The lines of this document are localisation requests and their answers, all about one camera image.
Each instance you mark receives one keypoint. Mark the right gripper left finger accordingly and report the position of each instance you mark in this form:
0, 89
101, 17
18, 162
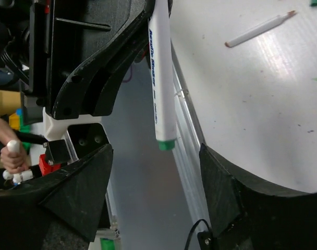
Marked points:
60, 210

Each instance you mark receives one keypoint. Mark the white green-tip pen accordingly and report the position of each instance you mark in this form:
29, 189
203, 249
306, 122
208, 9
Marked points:
162, 76

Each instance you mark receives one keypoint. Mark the aluminium rail frame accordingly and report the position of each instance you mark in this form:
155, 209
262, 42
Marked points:
154, 199

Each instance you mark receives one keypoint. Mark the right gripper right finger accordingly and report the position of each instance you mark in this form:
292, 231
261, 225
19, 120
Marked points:
248, 212

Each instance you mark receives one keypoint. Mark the green pen cap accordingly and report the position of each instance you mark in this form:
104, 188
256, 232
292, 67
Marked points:
313, 3

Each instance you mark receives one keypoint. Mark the colourful background blocks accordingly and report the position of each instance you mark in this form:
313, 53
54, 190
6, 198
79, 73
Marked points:
10, 110

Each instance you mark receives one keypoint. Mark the white teleoperation handle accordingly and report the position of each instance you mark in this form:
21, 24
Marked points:
13, 160

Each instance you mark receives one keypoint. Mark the white brown-tip pen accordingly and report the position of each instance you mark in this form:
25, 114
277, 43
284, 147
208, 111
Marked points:
260, 29

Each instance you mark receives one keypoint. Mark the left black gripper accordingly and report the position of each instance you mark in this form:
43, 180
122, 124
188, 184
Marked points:
80, 52

